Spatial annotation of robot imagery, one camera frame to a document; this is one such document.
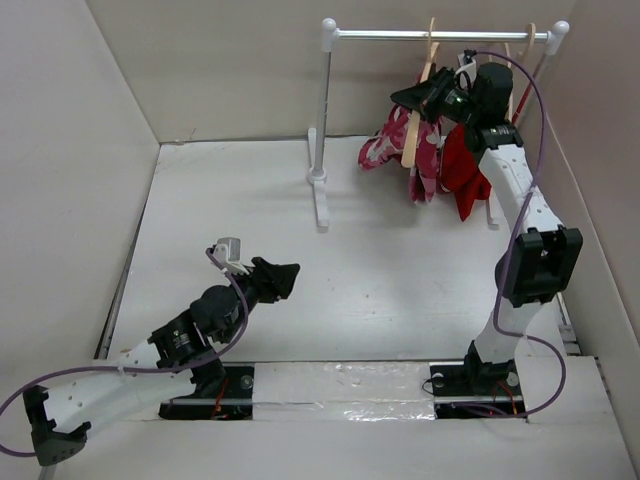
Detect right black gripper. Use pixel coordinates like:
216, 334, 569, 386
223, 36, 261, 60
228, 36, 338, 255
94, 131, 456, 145
389, 65, 480, 127

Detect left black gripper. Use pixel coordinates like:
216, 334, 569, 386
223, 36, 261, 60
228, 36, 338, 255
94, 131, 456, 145
220, 257, 298, 343

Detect beige wooden hanger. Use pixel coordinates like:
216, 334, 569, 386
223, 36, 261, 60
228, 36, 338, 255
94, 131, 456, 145
401, 37, 440, 169

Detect pink camouflage trousers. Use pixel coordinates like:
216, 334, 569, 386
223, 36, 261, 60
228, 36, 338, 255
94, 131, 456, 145
357, 105, 442, 203

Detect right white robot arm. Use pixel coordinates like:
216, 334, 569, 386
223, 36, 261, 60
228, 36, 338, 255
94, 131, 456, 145
391, 62, 583, 394

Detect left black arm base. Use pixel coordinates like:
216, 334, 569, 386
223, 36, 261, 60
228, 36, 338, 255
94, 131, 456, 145
158, 362, 256, 421

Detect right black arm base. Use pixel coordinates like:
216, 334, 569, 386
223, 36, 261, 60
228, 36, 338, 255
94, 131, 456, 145
421, 361, 526, 420

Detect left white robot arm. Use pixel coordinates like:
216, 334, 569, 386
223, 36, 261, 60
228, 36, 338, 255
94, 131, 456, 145
21, 249, 300, 467

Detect beige hanger with red garment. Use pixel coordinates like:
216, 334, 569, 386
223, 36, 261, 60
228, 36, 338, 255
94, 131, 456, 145
502, 23, 538, 64

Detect red shorts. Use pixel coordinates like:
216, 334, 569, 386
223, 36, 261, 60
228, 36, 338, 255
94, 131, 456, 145
436, 124, 491, 222

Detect white clothes rack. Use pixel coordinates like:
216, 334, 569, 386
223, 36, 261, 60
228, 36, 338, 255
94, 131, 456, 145
307, 18, 570, 230

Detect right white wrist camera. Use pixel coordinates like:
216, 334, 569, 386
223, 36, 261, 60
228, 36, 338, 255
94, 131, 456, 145
456, 49, 477, 78

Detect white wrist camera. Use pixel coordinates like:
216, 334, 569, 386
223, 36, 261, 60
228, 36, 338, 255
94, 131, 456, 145
205, 237, 250, 275
456, 49, 477, 78

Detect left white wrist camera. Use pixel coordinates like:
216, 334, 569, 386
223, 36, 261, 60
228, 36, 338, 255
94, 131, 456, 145
205, 237, 250, 275

